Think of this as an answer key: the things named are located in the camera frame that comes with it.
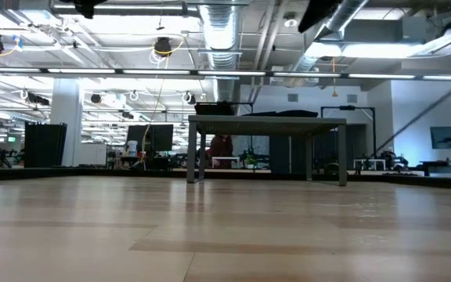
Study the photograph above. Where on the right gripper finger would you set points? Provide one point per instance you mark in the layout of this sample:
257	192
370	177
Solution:
319	11

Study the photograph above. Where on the black leaf-shaped mini plate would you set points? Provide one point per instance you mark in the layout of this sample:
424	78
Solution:
300	113

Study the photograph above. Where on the black teardrop mini plate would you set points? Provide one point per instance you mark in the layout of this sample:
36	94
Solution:
262	114

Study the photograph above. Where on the black square mini plate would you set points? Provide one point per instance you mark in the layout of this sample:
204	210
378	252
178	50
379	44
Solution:
214	109

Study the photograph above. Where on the white building column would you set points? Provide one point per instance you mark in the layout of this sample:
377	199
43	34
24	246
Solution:
67	102

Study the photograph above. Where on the long ceiling light strip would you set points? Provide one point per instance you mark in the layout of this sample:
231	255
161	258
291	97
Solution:
229	73

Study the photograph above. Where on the grey perforated metal shelf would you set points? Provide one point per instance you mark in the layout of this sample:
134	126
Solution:
268	125

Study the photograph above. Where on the black computer monitor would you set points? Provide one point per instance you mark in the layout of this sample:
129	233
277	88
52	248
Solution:
163	137
139	137

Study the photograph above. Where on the black room partition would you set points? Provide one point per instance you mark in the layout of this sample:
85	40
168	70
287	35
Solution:
45	145

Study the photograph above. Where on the white whiteboard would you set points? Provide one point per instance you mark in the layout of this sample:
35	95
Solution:
92	154

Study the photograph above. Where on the white plastic jar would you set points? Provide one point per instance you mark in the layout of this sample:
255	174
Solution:
132	148

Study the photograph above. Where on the green exit sign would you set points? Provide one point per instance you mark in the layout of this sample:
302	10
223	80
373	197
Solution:
12	139

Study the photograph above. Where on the small green potted plant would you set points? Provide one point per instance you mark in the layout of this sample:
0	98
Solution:
251	160

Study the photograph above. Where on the person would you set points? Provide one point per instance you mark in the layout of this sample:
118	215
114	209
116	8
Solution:
221	147

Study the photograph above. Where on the clear acrylic box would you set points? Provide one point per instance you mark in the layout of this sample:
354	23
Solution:
225	157

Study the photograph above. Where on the dark background table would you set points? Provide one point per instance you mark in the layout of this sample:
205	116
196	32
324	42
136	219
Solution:
444	163

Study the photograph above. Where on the round silver ventilation duct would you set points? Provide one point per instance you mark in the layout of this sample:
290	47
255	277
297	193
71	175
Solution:
311	60
221	39

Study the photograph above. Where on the grey rectangular air duct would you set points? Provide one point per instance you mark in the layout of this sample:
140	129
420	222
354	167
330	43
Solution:
386	29

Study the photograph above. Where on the grey wall vent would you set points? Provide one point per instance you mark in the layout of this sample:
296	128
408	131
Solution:
351	98
293	97

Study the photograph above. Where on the black metal frame stand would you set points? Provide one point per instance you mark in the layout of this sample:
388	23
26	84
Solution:
347	107

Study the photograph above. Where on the black aluminium table frame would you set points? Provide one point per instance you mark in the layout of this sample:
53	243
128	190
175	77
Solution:
92	174

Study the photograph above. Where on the wall-mounted monitor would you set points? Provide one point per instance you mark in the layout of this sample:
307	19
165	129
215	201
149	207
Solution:
446	137

